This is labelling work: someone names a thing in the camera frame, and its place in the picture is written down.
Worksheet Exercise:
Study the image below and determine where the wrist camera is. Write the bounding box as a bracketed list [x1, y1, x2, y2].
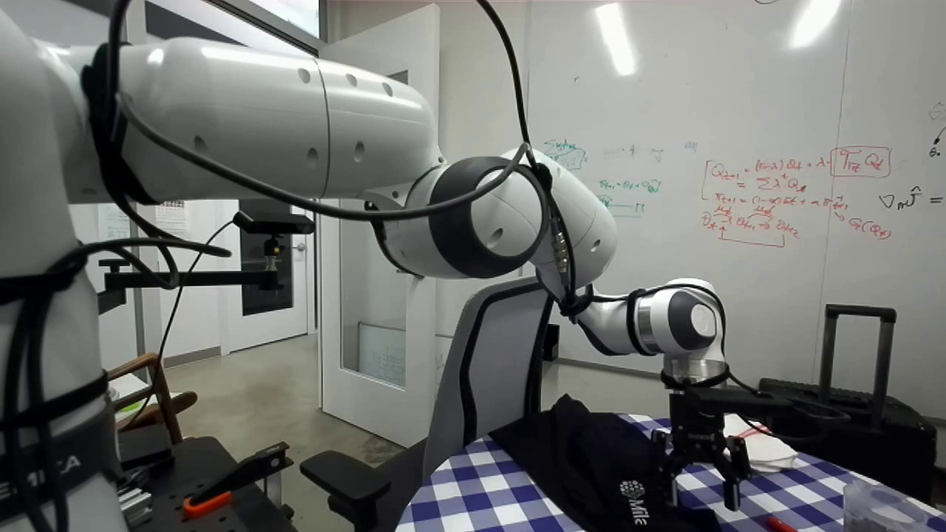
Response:
[669, 386, 797, 416]

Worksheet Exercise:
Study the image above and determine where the white door with glass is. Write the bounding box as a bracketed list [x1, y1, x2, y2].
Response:
[318, 4, 442, 449]

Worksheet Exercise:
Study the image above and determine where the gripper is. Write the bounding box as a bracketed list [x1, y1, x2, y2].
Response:
[650, 411, 752, 512]

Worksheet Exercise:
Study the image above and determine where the window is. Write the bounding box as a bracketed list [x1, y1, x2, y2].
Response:
[207, 0, 327, 52]

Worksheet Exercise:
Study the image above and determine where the black hood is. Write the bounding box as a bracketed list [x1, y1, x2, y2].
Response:
[488, 394, 724, 532]

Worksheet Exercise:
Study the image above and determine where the grey black office chair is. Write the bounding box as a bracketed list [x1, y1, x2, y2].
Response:
[299, 276, 560, 532]

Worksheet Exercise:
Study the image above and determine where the wooden chair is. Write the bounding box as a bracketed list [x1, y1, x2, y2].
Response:
[107, 352, 200, 445]

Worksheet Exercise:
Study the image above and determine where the blue white checkered tablecloth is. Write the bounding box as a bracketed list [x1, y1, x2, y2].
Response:
[395, 413, 946, 532]

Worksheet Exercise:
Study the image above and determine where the camera on mount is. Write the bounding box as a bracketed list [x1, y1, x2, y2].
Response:
[96, 211, 316, 316]

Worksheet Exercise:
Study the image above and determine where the black suitcase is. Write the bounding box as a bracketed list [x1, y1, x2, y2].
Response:
[757, 303, 939, 506]

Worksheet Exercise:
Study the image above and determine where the black clamp with orange handle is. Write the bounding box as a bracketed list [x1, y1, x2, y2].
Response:
[181, 442, 294, 519]

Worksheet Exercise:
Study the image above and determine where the paper calendar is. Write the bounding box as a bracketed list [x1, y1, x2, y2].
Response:
[154, 199, 191, 239]

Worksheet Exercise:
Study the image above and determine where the white cloth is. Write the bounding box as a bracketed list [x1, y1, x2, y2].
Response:
[721, 413, 800, 474]

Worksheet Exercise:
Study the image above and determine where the white door with dark window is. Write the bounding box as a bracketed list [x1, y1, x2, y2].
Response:
[217, 198, 312, 355]

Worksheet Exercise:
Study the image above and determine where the whiteboard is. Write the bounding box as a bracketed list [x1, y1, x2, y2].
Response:
[528, 0, 946, 419]

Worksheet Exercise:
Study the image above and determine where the clear plastic container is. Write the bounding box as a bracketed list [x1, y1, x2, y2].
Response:
[843, 480, 933, 532]

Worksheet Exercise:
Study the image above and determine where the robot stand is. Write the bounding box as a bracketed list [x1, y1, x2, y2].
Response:
[115, 425, 298, 532]

